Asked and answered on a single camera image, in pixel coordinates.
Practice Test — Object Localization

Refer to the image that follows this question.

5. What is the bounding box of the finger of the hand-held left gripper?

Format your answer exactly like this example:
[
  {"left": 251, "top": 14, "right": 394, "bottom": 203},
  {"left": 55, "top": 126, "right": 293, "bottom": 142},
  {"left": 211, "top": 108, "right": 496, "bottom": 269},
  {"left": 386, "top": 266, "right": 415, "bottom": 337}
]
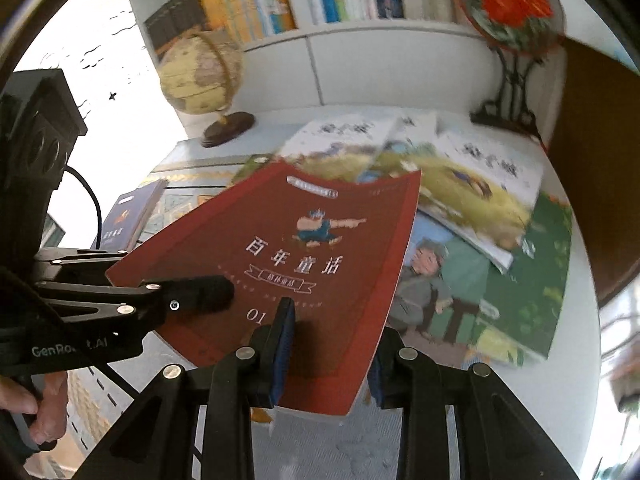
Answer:
[
  {"left": 34, "top": 246, "right": 130, "bottom": 275},
  {"left": 36, "top": 274, "right": 237, "bottom": 335}
]

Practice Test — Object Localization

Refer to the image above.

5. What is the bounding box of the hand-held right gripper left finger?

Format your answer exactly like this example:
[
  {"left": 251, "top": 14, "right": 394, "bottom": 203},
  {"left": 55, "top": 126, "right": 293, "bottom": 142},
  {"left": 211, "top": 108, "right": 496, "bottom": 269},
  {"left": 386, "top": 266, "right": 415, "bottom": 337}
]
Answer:
[{"left": 75, "top": 297, "right": 297, "bottom": 480}]

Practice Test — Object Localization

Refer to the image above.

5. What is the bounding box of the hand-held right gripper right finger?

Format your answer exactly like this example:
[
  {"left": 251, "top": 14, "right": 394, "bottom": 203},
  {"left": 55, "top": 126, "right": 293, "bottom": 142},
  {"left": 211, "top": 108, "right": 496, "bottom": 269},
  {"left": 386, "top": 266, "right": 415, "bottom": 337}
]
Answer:
[{"left": 369, "top": 331, "right": 581, "bottom": 480}]

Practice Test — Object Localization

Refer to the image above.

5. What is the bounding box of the dark blue book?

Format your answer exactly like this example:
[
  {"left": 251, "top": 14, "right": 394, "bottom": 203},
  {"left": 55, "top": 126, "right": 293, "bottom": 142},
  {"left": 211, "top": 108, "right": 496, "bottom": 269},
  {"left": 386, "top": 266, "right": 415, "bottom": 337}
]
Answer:
[{"left": 90, "top": 177, "right": 170, "bottom": 251}]

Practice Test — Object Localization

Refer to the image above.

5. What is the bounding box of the dark red book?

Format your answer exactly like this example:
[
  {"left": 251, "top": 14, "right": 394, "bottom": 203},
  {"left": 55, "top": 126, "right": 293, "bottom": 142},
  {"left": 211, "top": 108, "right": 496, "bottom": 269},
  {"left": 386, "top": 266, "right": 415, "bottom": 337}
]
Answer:
[{"left": 105, "top": 160, "right": 423, "bottom": 417}]

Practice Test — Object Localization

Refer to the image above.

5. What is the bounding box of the blue book with two men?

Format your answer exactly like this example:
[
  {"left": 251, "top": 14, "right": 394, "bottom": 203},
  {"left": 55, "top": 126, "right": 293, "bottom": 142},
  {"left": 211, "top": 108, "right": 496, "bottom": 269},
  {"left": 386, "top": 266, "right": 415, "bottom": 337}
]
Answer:
[{"left": 387, "top": 210, "right": 493, "bottom": 346}]

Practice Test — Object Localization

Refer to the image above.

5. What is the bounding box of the green leafy cover book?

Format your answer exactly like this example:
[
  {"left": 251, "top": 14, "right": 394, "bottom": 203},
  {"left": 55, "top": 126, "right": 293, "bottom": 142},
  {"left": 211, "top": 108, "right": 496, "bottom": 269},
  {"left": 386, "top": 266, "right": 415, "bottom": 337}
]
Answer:
[{"left": 465, "top": 192, "right": 573, "bottom": 368}]

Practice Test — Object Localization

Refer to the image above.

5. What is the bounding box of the row of orange black shelf books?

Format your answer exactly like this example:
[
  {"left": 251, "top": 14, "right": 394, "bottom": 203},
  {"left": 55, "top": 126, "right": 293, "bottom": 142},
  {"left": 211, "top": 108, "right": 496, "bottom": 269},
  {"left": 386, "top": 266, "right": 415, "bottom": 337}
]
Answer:
[{"left": 145, "top": 0, "right": 296, "bottom": 58}]

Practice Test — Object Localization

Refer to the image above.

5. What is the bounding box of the person's left hand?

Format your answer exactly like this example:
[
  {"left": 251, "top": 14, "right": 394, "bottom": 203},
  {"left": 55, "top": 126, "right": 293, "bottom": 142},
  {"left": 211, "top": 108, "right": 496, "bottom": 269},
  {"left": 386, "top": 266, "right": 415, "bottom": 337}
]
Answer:
[{"left": 0, "top": 370, "right": 69, "bottom": 452}]

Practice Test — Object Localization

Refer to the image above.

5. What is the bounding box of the patterned blue orange mat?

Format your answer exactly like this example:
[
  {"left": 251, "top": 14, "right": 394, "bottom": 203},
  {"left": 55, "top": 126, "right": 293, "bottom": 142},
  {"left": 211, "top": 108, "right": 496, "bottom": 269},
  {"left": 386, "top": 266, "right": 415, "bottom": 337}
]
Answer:
[{"left": 55, "top": 152, "right": 526, "bottom": 480}]

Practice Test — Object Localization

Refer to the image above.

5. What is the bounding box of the beige desk globe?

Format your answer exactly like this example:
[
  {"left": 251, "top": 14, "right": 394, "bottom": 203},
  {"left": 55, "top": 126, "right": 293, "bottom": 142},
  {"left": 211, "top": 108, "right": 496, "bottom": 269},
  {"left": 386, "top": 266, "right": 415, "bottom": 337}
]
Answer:
[{"left": 159, "top": 30, "right": 256, "bottom": 148}]

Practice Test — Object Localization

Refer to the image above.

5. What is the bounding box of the brown wooden cabinet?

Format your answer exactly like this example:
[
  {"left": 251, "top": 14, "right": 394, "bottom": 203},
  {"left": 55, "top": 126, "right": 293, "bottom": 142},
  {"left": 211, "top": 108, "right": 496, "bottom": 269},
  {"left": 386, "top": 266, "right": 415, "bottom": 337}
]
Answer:
[{"left": 547, "top": 35, "right": 640, "bottom": 311}]

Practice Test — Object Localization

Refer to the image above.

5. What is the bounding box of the round embroidered screen ornament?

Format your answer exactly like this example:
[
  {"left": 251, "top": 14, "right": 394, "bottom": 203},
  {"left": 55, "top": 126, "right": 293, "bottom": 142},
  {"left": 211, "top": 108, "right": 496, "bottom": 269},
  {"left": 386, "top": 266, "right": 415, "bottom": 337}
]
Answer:
[{"left": 450, "top": 0, "right": 567, "bottom": 150}]

